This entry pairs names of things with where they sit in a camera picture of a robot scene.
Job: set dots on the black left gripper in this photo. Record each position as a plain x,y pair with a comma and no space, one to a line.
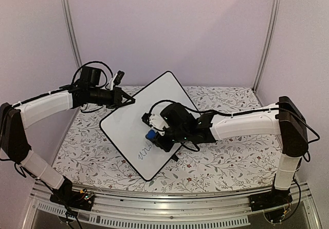
117,98

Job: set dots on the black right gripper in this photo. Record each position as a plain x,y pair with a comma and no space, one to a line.
166,146

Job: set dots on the blue whiteboard eraser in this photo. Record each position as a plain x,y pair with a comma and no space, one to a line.
151,135

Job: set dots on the white whiteboard black frame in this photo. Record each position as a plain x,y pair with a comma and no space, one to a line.
126,131

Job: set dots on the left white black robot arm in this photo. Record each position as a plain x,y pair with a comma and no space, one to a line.
15,119

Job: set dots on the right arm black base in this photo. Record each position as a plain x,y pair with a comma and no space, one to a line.
275,204

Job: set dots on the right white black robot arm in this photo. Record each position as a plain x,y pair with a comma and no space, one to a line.
281,119

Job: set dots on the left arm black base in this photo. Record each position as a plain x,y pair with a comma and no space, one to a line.
65,195

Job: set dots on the black whiteboard stand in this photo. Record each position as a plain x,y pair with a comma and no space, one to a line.
175,157

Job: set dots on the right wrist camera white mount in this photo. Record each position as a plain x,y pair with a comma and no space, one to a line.
175,115

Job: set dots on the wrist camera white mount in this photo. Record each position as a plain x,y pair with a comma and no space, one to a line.
87,76
175,115

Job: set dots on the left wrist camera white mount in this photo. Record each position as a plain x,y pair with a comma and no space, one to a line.
87,76

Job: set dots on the aluminium front rail frame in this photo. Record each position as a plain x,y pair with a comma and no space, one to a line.
123,209

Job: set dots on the left aluminium corner post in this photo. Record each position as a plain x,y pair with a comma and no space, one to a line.
72,36

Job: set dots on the aluminium corner post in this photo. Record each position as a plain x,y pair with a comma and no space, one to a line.
267,43
72,36

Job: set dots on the right aluminium corner post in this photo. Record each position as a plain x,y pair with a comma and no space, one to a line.
267,43

